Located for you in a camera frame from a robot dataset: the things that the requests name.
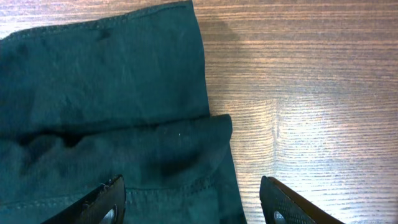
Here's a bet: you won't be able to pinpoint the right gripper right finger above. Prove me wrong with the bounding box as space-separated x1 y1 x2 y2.
259 176 343 224

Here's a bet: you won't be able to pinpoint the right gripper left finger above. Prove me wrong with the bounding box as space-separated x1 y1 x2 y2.
43 175 126 224

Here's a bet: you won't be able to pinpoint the black shorts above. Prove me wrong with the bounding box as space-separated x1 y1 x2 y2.
1 1 246 223

